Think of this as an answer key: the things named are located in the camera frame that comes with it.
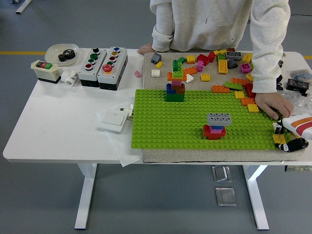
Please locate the person's right hand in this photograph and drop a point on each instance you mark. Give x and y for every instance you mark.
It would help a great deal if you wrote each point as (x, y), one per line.
(146, 48)

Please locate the person's left hand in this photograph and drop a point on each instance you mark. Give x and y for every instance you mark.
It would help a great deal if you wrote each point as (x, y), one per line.
(270, 103)

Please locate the robot right hand white shell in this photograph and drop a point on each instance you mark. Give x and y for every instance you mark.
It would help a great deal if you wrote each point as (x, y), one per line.
(299, 124)

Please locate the green studded baseplate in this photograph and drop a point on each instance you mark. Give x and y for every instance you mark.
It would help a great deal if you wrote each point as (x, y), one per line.
(170, 126)

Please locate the person's left forearm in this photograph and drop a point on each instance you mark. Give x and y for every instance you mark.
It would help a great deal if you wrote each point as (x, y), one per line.
(265, 68)

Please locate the small yellow toy brick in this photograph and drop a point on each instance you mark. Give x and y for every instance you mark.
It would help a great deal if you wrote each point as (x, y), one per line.
(159, 64)

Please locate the orange long toy brick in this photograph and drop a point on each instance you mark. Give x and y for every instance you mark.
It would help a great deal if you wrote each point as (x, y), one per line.
(190, 70)
(239, 81)
(220, 89)
(248, 101)

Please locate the red long toy brick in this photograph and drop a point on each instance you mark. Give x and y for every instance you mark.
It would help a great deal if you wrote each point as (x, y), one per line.
(249, 89)

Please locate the small pink toy brick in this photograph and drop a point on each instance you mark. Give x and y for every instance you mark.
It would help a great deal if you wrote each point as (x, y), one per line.
(138, 73)

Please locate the orange flat toy brick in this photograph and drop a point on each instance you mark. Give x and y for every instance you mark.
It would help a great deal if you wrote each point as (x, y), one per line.
(170, 77)

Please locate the lime green long toy brick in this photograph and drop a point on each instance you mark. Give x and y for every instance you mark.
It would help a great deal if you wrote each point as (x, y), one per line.
(234, 85)

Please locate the magenta toy brick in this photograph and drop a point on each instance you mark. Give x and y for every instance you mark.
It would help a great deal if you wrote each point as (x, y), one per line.
(245, 68)

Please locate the white wedge toy brick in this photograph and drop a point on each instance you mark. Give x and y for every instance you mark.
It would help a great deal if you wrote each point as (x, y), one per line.
(189, 78)

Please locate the light grey long toy brick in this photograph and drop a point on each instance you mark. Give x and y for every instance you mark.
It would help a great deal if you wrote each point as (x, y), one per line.
(219, 120)

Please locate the brown toy brick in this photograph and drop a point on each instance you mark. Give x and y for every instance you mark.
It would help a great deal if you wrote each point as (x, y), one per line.
(181, 90)
(231, 49)

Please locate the dark grey slope toy brick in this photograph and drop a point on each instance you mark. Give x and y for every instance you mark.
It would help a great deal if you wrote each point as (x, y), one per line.
(232, 64)

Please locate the dark green toy brick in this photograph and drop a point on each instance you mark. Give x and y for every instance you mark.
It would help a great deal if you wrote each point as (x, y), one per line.
(174, 97)

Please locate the blue flat toy brick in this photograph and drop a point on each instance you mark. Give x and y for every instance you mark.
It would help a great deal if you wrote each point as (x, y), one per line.
(217, 127)

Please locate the dark grey long toy brick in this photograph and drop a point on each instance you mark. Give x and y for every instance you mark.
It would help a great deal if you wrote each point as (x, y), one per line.
(234, 55)

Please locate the yellow long toy brick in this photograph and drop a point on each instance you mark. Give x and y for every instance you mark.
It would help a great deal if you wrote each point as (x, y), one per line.
(222, 66)

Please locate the red wide toy brick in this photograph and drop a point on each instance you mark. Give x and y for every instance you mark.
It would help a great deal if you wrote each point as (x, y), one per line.
(213, 136)

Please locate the clear plastic bags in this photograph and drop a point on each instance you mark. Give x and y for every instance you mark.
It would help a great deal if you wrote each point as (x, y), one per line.
(302, 100)

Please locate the black electronic device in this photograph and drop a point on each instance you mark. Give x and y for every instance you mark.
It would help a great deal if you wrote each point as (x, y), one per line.
(297, 84)

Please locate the grey-brown mat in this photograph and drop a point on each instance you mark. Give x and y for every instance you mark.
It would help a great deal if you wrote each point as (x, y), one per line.
(151, 83)

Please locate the blue item in bag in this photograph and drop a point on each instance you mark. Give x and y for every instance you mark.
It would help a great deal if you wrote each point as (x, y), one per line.
(302, 74)

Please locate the grey emergency stop control box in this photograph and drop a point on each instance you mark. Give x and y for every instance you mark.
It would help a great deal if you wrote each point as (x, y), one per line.
(109, 79)

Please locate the grey three-button control box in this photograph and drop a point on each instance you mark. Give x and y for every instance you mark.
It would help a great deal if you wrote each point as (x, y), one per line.
(92, 74)

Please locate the person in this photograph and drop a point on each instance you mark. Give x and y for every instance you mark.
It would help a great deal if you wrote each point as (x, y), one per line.
(207, 24)

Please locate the small white printed pipe fitting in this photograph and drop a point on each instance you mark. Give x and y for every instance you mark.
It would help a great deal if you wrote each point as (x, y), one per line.
(131, 113)

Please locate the black metal gear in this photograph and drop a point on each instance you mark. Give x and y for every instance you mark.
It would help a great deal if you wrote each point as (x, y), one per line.
(64, 58)
(70, 53)

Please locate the white pipe tee fitting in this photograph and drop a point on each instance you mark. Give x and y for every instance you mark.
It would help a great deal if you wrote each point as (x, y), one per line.
(70, 78)

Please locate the metal floor plate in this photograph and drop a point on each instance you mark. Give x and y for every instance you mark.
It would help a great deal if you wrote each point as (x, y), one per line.
(221, 174)
(225, 196)

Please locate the white table leg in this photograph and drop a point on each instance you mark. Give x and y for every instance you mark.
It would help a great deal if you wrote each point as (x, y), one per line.
(86, 195)
(258, 202)

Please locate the white plastic bowl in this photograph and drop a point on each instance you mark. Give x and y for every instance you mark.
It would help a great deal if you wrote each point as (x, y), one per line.
(52, 52)

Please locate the white paper sheet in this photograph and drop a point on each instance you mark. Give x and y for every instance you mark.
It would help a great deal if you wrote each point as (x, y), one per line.
(122, 148)

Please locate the white wall switch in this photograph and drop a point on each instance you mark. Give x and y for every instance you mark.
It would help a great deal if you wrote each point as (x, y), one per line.
(112, 119)

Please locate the red green rocker switch box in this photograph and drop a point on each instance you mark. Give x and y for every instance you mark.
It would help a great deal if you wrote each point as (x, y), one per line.
(46, 73)

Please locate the white frame foot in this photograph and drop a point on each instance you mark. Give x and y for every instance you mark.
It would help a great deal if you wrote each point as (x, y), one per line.
(23, 6)

